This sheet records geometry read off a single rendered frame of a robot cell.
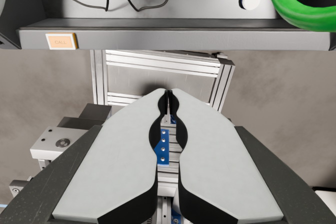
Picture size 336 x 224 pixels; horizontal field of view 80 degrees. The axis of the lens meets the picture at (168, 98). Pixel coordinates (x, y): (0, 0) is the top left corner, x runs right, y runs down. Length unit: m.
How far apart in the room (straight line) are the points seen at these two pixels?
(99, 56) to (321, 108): 1.72
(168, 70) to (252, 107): 0.82
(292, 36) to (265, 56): 1.11
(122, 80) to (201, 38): 0.94
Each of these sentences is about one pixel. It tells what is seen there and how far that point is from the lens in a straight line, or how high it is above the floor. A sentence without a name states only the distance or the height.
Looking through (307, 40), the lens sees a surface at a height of 0.95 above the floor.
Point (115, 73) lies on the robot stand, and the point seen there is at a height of 0.21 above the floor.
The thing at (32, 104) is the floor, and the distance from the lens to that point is 1.94.
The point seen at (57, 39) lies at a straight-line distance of 0.45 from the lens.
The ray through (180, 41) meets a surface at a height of 0.95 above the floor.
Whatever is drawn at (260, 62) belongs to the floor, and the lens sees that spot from 1.58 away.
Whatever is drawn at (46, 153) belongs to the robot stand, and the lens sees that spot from 0.60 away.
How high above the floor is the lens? 1.35
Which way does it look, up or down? 59 degrees down
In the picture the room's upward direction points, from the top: 179 degrees counter-clockwise
